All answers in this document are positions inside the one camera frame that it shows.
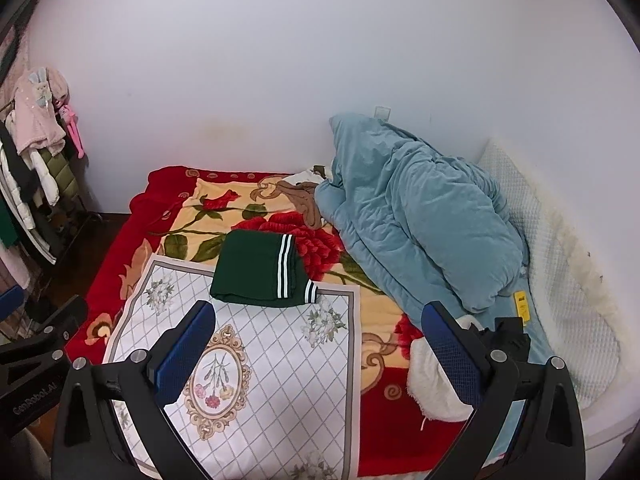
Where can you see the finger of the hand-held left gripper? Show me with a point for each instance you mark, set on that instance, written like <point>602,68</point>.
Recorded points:
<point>60,322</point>
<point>10,302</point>

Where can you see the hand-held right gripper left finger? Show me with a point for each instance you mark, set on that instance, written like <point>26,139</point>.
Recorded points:
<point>185,350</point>

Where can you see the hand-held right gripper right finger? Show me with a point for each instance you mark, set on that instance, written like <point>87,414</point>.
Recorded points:
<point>450,350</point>

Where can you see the green white-striped jacket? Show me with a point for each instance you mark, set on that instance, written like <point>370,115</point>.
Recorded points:
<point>250,270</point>

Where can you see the black clothes rack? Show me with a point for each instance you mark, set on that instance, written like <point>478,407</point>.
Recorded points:
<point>75,225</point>

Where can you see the white fleece cloth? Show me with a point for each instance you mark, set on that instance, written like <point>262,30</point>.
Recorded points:
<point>430,385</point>

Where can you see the yellow label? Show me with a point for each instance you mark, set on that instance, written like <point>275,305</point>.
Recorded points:
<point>523,306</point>

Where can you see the white floral mat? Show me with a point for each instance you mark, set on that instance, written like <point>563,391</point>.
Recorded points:
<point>280,360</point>

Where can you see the white puffer jacket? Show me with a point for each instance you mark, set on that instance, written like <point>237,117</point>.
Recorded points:
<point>20,190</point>

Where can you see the olive puffer vest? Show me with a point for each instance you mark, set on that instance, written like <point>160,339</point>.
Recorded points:
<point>60,180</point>

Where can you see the white textured pillow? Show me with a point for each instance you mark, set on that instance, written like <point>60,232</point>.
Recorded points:
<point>550,260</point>

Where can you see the light blue quilt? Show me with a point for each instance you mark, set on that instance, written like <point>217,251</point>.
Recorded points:
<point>425,200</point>

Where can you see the red floral blanket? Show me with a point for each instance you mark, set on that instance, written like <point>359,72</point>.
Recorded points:
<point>295,230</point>

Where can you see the pink toy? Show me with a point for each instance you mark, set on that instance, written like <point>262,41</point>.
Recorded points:
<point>74,130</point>

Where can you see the pink fleece jacket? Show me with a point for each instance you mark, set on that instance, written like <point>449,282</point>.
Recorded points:
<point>37,110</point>

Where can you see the clear wall hook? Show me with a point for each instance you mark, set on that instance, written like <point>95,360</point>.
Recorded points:
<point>382,111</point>

